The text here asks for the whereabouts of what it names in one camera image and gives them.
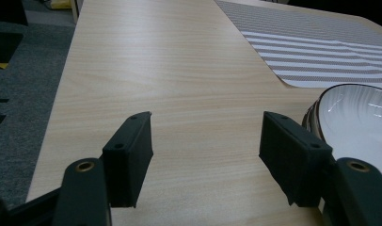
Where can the yellow object on floor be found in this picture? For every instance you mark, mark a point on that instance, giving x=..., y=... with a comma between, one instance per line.
x=60, y=3

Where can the wooden desk leg panel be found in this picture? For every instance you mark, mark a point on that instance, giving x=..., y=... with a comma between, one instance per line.
x=75, y=11

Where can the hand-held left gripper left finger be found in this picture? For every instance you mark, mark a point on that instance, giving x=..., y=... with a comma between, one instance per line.
x=126, y=163

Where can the black curtain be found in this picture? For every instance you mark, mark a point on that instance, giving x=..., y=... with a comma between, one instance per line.
x=7, y=11

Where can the black stand base hazard tape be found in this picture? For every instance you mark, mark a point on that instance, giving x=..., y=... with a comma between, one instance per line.
x=4, y=47

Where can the white plate with brown rim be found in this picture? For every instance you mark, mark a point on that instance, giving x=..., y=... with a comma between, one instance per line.
x=361, y=125

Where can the metal dish rack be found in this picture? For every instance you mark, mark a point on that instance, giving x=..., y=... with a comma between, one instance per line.
x=305, y=47

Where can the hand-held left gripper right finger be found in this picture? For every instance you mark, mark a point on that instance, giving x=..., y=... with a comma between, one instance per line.
x=292, y=157

